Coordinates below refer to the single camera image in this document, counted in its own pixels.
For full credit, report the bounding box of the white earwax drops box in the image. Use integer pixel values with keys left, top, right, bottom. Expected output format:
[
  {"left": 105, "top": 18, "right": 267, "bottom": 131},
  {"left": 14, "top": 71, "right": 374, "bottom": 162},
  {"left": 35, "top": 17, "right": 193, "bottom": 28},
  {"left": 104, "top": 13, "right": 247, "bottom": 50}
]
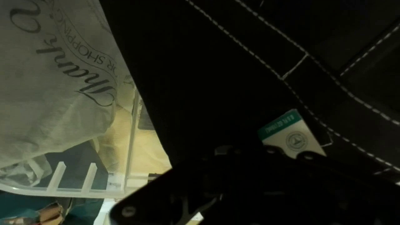
[{"left": 257, "top": 108, "right": 328, "bottom": 160}]

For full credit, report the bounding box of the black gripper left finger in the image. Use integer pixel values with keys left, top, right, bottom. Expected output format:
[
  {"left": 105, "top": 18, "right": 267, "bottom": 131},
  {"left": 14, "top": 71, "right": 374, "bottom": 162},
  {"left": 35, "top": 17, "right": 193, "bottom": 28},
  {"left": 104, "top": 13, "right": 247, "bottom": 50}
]
[{"left": 214, "top": 142, "right": 268, "bottom": 167}]

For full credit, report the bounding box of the black fabric bag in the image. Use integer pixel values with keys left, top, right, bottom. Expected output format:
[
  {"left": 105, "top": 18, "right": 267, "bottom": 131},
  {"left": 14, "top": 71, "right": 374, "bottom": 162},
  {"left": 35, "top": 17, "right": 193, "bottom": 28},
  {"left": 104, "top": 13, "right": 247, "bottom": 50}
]
[{"left": 99, "top": 0, "right": 400, "bottom": 185}]

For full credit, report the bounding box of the teal fabric bag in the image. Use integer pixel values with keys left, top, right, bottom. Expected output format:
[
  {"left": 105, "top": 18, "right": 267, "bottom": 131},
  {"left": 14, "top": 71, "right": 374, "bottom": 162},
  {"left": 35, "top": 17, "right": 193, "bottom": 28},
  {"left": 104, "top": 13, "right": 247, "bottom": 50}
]
[{"left": 0, "top": 141, "right": 105, "bottom": 225}]

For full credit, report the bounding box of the crumpled brown paper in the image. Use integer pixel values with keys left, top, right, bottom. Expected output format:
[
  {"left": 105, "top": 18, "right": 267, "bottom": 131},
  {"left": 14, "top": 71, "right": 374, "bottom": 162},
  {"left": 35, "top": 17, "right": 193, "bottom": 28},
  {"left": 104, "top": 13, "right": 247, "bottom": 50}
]
[{"left": 35, "top": 201, "right": 75, "bottom": 225}]

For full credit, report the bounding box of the gray plastic shopping bag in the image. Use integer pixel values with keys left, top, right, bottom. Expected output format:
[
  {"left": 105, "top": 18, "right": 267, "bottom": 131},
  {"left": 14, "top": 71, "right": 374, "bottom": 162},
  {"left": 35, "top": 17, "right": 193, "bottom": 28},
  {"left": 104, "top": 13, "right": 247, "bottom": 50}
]
[{"left": 0, "top": 0, "right": 139, "bottom": 167}]

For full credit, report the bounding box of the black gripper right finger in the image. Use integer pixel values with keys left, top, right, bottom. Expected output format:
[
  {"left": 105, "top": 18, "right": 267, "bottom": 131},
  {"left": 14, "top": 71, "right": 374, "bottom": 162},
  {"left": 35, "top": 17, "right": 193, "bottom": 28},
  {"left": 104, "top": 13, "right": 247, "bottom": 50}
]
[{"left": 297, "top": 150, "right": 337, "bottom": 170}]

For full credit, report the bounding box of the clear plastic storage bin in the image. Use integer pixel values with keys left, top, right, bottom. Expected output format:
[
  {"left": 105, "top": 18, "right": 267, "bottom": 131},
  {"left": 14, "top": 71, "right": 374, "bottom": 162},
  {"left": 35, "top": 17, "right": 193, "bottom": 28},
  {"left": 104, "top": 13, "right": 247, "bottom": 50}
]
[{"left": 0, "top": 88, "right": 173, "bottom": 198}]

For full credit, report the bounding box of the cream towel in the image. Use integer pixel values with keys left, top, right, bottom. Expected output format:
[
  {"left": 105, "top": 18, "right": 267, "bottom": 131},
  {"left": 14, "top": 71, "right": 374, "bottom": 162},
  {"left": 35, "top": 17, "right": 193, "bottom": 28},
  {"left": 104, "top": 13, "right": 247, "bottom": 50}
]
[{"left": 98, "top": 105, "right": 173, "bottom": 176}]

